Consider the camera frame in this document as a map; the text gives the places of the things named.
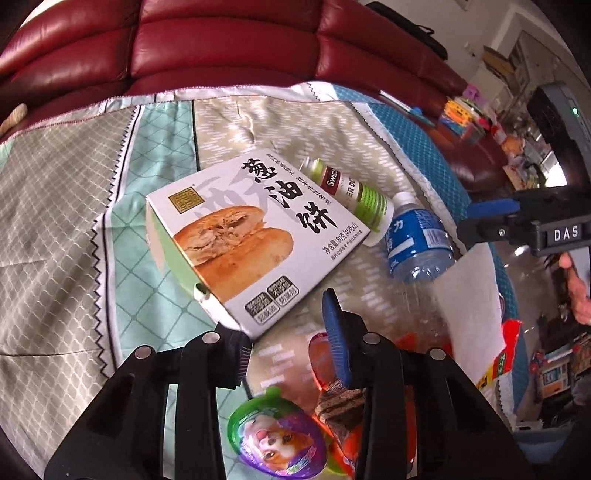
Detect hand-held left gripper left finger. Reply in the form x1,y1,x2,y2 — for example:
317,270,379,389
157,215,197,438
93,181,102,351
44,322,254,480

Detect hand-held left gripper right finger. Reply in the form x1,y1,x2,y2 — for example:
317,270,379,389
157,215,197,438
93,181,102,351
322,288,532,480

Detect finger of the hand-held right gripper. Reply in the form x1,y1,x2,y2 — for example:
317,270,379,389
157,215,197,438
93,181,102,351
457,215,539,247
470,187,546,220

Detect orange cake wrapper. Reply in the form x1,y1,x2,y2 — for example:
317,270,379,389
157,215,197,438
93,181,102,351
307,330,370,480

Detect blue-label water bottle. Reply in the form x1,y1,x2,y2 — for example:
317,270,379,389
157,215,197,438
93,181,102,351
383,191,458,296

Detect white tissue paper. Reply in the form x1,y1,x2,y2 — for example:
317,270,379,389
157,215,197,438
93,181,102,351
429,242,509,370

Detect purple-lid jelly cup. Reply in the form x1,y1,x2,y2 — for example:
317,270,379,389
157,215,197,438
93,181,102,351
227,387,328,480

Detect red snack packet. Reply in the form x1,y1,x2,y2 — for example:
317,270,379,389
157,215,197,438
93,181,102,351
475,318,525,416

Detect pancake box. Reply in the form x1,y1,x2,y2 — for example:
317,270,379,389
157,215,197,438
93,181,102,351
145,148,374,342

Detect white green-label supplement bottle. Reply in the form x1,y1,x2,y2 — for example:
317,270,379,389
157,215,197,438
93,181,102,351
300,157,394,247

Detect person's right hand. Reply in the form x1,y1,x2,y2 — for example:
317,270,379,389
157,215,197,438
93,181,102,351
558,251,591,325

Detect cardboard box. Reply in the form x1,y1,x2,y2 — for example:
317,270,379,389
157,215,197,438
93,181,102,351
482,44,516,83

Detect black bag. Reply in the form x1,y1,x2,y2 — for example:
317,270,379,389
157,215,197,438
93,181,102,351
365,1,450,61

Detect patterned tablecloth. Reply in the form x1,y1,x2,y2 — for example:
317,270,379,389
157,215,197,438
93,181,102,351
0,82,522,480

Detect red leather sofa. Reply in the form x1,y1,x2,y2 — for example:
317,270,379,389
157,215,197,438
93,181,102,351
0,0,509,195

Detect small beige cloth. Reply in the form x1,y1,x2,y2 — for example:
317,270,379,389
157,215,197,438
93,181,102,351
0,104,29,133

